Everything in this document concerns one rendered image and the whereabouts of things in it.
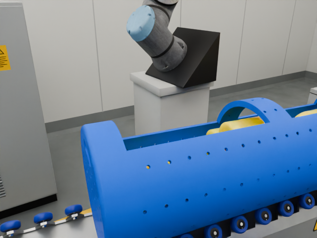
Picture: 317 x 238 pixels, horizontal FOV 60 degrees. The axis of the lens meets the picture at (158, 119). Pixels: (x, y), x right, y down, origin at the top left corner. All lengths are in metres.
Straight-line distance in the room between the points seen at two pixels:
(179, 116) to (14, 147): 1.17
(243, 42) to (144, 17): 3.48
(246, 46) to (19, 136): 3.66
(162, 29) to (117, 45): 2.16
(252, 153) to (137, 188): 0.26
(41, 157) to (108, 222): 1.65
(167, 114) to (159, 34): 0.37
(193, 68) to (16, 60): 1.10
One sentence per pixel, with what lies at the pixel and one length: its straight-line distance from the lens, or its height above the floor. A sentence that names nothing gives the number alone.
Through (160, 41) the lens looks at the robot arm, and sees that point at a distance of 1.28.
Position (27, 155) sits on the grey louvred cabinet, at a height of 0.48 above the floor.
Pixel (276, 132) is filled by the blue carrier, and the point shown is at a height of 1.20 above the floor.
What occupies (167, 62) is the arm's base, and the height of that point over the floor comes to 1.19.
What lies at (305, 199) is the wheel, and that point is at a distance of 0.88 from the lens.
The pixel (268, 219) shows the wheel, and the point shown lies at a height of 0.96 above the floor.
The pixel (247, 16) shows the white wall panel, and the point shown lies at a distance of 4.61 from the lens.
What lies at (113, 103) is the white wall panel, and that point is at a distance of 3.56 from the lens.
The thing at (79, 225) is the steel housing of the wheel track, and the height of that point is 0.93.
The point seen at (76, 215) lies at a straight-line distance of 0.78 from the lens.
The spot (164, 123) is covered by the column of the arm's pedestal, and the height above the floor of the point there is 0.91.
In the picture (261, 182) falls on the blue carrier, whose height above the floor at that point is 1.11.
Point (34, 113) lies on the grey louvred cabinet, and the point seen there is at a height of 0.77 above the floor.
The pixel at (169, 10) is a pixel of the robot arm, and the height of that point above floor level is 1.42.
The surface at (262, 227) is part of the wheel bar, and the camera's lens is 0.81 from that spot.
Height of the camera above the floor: 1.48
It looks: 24 degrees down
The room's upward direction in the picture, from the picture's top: straight up
